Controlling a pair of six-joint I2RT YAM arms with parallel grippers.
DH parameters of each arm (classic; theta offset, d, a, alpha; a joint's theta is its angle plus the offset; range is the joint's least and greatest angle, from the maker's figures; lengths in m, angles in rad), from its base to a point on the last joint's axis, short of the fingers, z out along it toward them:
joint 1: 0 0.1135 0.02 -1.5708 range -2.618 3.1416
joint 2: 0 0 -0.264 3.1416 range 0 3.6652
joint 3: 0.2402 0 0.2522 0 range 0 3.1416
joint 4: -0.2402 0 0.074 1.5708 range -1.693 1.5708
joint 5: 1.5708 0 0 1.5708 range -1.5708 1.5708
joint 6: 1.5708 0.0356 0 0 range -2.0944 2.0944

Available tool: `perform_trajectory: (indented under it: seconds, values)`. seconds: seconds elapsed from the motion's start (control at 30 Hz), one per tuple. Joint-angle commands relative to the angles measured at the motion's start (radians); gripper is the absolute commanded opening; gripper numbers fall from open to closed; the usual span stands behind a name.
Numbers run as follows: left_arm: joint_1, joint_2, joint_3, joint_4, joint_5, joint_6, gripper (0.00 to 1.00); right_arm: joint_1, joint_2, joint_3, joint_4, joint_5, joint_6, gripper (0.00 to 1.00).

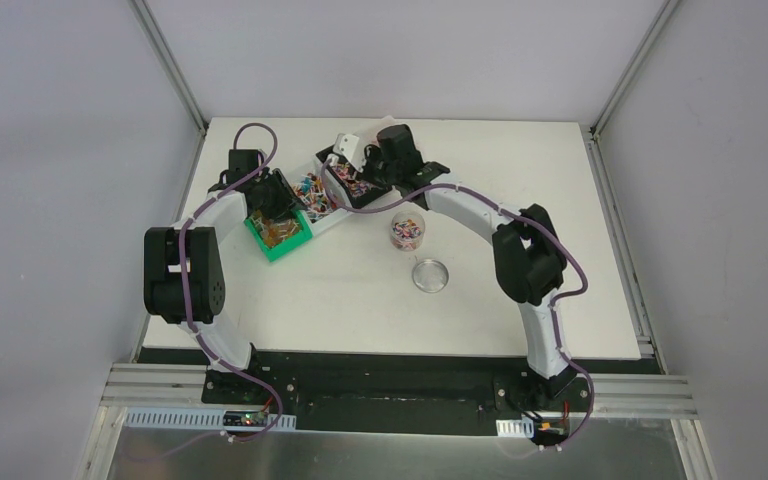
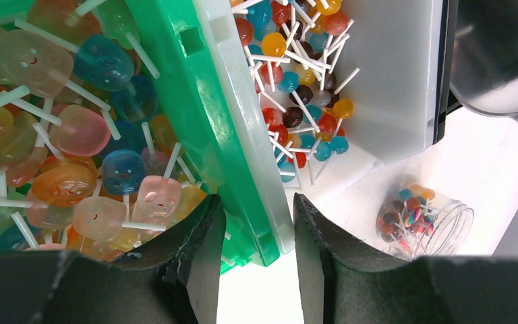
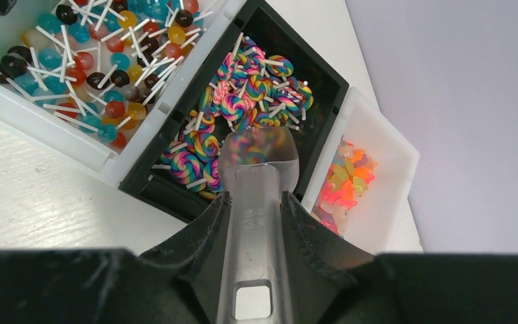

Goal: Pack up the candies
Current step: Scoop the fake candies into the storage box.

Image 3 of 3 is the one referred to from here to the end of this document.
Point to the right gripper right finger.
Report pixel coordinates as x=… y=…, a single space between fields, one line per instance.
x=331 y=280

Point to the black lollipop bin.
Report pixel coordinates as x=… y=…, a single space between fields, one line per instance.
x=265 y=25

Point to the white lollipop bin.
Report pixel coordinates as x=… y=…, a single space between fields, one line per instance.
x=114 y=85

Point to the clear plastic scoop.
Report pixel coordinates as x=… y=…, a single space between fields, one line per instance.
x=256 y=167

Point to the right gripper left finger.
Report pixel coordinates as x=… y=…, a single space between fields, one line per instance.
x=192 y=261

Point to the white gummy bin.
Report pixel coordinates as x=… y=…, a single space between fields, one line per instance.
x=382 y=220

